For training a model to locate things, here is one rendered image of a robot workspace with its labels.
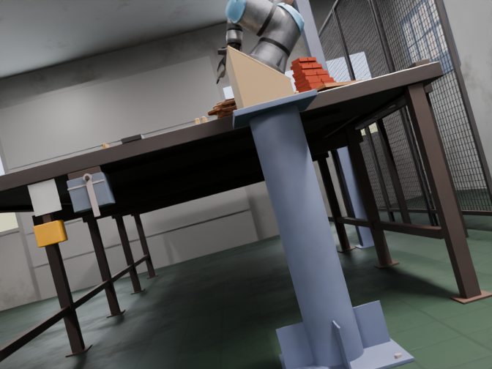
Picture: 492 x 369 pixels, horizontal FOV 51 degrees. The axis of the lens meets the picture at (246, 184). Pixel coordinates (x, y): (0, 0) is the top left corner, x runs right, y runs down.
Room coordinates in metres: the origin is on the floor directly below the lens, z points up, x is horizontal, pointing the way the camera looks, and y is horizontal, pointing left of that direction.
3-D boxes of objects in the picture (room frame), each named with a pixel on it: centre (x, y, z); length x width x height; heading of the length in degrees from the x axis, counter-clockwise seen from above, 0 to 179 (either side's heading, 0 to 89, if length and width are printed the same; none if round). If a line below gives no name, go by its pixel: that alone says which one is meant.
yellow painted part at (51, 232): (1.90, 0.75, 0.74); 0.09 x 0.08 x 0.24; 93
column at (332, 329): (1.72, -0.15, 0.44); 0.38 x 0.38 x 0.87; 2
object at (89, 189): (1.92, 0.57, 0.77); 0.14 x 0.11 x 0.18; 93
